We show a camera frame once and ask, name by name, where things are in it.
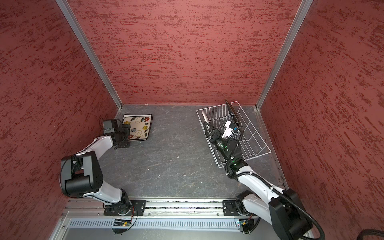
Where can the black plate yellow rim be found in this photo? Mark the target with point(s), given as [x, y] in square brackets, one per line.
[233, 112]

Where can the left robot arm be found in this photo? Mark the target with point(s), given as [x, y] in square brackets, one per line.
[81, 175]

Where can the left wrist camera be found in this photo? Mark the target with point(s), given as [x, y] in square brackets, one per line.
[110, 126]

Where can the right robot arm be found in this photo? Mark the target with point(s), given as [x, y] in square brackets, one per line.
[282, 209]

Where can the right corner aluminium profile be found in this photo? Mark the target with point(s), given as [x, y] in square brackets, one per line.
[290, 37]

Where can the white wire dish rack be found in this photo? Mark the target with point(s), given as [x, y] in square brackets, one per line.
[252, 144]

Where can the corner aluminium profile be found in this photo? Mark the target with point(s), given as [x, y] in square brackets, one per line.
[290, 37]
[79, 33]

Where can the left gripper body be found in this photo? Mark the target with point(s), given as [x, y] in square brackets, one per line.
[123, 132]

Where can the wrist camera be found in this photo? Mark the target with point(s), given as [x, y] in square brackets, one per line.
[110, 126]
[231, 128]

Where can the aluminium front rail frame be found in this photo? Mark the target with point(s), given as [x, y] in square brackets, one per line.
[160, 213]

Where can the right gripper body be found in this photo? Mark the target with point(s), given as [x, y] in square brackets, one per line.
[221, 143]

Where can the floral square plate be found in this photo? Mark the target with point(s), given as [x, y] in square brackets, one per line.
[140, 126]

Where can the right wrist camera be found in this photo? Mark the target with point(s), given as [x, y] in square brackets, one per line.
[231, 128]

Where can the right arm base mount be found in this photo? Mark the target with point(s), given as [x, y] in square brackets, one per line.
[234, 208]

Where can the left corner aluminium profile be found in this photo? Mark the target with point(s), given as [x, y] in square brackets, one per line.
[79, 33]

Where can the white round bowl plate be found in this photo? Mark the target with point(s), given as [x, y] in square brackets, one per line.
[206, 119]

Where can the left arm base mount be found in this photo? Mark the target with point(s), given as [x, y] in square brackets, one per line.
[136, 208]

